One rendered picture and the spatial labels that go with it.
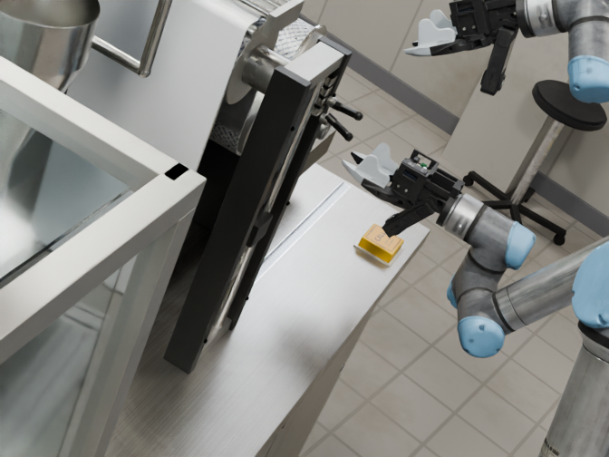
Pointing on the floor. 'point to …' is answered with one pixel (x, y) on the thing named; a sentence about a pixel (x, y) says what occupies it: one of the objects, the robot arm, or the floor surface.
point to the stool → (580, 115)
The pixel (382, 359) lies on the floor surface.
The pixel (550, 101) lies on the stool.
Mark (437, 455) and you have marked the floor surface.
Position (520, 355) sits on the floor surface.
